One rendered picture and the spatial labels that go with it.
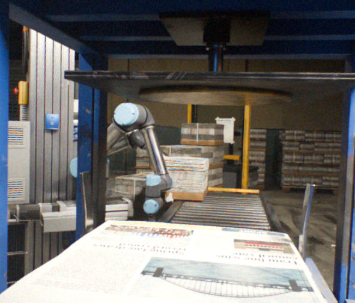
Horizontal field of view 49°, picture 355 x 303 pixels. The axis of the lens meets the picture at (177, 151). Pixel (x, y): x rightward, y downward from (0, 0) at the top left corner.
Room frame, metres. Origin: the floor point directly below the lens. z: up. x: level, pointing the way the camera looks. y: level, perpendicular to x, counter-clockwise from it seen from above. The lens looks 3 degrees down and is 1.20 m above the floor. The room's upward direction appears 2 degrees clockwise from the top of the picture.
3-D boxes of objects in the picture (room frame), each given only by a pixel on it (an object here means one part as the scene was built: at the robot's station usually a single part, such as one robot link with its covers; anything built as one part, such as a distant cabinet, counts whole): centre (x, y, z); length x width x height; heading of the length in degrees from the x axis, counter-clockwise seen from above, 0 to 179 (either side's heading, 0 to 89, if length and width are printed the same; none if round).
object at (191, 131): (4.09, -0.27, 0.65); 0.39 x 0.30 x 1.29; 63
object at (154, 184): (1.98, 0.11, 0.92); 0.11 x 0.08 x 0.11; 154
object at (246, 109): (4.33, -0.76, 0.97); 0.09 x 0.09 x 1.75; 63
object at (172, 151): (3.56, 0.00, 0.95); 0.38 x 0.29 x 0.23; 64
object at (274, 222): (1.95, -0.49, 0.74); 1.34 x 0.05 x 0.12; 171
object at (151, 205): (1.96, 0.12, 0.82); 0.11 x 0.08 x 0.09; 171
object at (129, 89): (0.98, -0.09, 1.30); 0.55 x 0.55 x 0.03; 81
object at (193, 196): (2.31, -0.03, 0.83); 0.29 x 0.16 x 0.04; 81
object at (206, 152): (3.82, -0.13, 0.95); 0.38 x 0.29 x 0.23; 63
